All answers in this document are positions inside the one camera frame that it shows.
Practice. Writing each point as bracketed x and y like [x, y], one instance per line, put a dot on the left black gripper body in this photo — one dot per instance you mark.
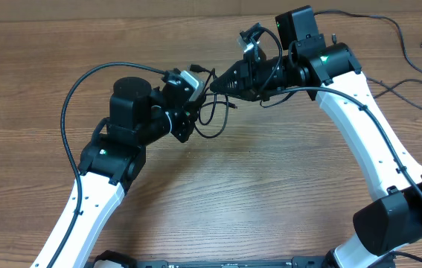
[178, 123]

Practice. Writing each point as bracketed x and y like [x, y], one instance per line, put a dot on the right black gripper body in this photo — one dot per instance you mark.
[252, 77]

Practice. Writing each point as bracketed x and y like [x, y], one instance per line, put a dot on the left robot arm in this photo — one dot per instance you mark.
[138, 115]

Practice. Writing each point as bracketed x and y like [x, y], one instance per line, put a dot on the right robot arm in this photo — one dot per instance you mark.
[332, 76]

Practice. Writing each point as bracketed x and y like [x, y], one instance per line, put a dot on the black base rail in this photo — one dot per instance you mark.
[229, 263]

